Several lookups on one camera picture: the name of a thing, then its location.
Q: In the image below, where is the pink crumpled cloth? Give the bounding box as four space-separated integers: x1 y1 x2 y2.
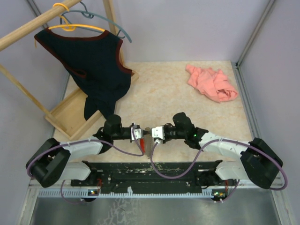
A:
185 64 238 103

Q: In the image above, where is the grey-blue clothes hanger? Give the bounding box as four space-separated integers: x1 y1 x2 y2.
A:
59 0 132 43

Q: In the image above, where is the dark navy vest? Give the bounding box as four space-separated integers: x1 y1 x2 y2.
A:
34 29 132 120

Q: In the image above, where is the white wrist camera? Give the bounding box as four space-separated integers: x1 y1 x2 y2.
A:
151 126 165 144
130 123 143 141

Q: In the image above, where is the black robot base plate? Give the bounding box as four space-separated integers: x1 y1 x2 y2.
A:
71 160 237 194

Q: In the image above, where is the yellow clothes hanger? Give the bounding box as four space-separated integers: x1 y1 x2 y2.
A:
34 2 106 49

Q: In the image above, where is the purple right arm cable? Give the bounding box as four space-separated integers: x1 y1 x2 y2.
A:
150 138 288 202

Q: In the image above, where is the aluminium frame rail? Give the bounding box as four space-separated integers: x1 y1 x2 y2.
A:
16 168 298 225

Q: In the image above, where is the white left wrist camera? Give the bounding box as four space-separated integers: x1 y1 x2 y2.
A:
130 123 143 141

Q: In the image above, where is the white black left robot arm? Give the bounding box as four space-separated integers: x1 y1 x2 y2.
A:
25 114 148 188

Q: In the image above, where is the wooden clothes rack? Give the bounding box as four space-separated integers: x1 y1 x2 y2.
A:
0 0 139 138

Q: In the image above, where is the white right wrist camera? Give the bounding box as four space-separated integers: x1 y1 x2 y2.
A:
151 126 165 144

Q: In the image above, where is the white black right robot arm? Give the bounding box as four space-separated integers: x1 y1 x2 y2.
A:
163 112 283 189

